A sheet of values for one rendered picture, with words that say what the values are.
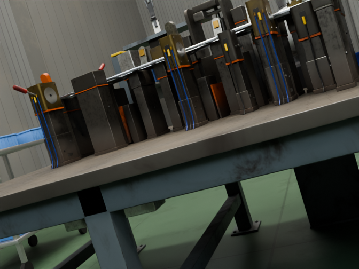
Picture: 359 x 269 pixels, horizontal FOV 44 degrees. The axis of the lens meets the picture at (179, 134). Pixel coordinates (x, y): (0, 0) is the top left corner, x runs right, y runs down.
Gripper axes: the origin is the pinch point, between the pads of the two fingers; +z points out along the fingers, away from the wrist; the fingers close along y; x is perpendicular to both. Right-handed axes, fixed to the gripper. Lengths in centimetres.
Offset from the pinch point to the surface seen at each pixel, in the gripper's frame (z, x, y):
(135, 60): 14.1, -13.7, 14.5
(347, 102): 51, 35, 132
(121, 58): 11.1, -19.9, 14.4
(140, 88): 28.9, -13.2, 36.4
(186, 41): 14.4, 11.1, 24.4
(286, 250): 120, 27, 16
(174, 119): 45, -3, 41
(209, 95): 40, 13, 50
